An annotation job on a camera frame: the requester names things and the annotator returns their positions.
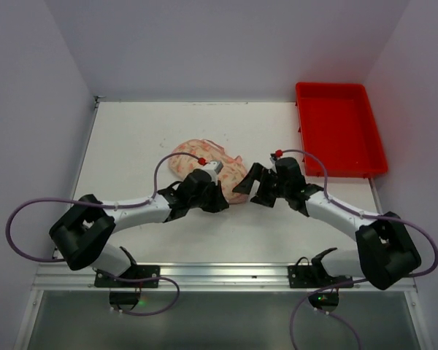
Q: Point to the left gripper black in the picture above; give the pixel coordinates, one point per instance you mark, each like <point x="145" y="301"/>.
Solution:
<point x="212" y="197"/>

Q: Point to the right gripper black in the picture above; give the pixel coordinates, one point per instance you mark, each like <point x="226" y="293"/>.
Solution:
<point x="264" y="187"/>

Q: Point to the floral mesh laundry bag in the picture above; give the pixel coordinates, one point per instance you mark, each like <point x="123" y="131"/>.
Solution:
<point x="233" y="172"/>

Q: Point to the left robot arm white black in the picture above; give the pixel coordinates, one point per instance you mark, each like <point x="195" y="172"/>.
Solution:
<point x="82" y="234"/>

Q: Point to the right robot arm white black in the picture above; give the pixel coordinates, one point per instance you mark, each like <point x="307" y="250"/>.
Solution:
<point x="384" y="250"/>

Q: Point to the red plastic tray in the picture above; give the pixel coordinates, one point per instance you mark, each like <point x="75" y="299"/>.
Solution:
<point x="337" y="125"/>

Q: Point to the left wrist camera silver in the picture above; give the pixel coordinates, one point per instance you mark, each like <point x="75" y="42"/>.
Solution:
<point x="211" y="167"/>

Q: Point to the aluminium front rail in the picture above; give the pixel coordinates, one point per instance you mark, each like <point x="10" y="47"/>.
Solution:
<point x="191" y="277"/>

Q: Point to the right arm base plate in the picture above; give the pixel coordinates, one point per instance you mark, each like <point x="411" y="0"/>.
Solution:
<point x="310" y="274"/>

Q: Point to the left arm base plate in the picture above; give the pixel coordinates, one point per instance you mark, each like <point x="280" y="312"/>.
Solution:
<point x="145" y="272"/>

